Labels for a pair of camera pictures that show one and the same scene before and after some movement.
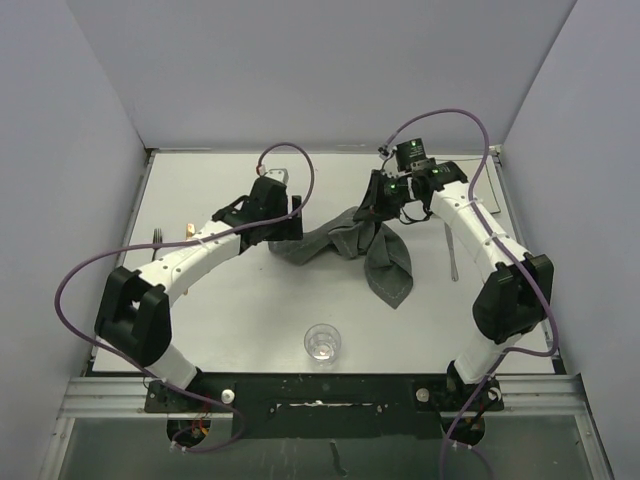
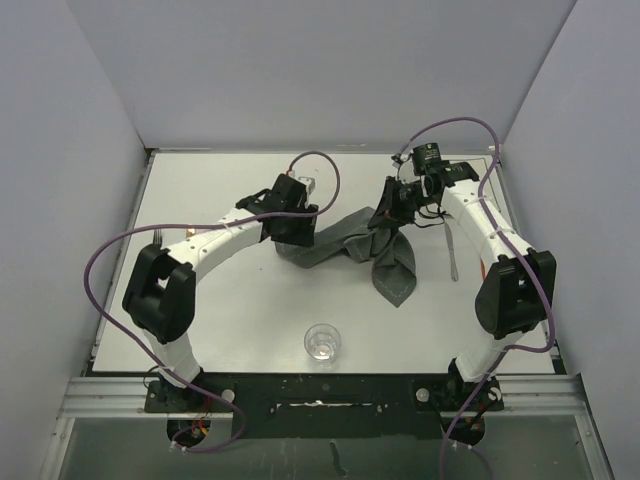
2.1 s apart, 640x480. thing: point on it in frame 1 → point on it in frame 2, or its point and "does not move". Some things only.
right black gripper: x=373 y=209 → x=389 y=214
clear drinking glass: x=322 y=343 does not move
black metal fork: x=157 y=239 does not move
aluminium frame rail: x=545 y=396 does not move
